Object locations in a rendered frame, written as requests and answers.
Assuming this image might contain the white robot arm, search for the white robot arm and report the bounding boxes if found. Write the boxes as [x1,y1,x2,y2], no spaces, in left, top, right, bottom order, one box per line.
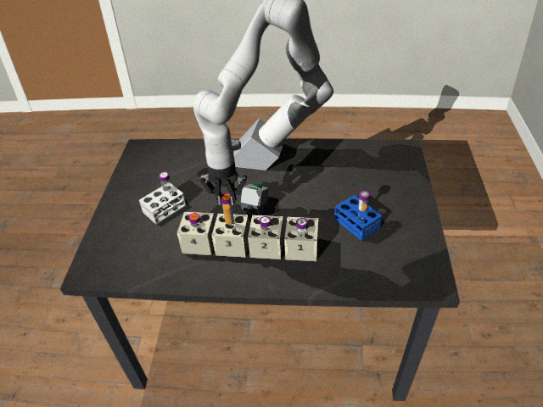
[193,0,333,170]

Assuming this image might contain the beige block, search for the beige block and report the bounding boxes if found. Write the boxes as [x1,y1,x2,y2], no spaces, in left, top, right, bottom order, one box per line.
[212,214,249,258]
[248,215,283,259]
[284,217,319,261]
[177,212,216,255]

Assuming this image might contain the blue tube rack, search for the blue tube rack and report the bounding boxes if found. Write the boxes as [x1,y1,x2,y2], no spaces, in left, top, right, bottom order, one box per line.
[334,195,382,241]

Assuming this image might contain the white tube rack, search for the white tube rack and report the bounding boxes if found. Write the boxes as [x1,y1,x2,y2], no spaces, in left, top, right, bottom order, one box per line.
[139,184,186,225]

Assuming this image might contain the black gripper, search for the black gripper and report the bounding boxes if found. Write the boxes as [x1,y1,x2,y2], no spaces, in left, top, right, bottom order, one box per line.
[200,160,247,205]

